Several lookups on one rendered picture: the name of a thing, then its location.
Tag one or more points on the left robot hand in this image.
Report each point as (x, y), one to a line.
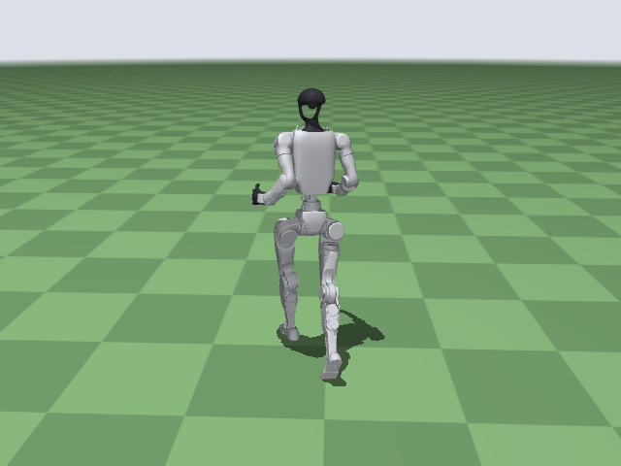
(256, 190)

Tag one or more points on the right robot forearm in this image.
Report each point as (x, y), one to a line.
(341, 190)

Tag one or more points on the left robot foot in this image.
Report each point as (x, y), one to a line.
(292, 333)

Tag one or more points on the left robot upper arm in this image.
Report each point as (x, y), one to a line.
(282, 145)

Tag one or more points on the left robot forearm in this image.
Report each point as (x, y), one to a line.
(275, 193)

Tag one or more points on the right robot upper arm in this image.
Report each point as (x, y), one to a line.
(343, 146)

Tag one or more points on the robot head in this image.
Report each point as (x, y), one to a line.
(312, 97)

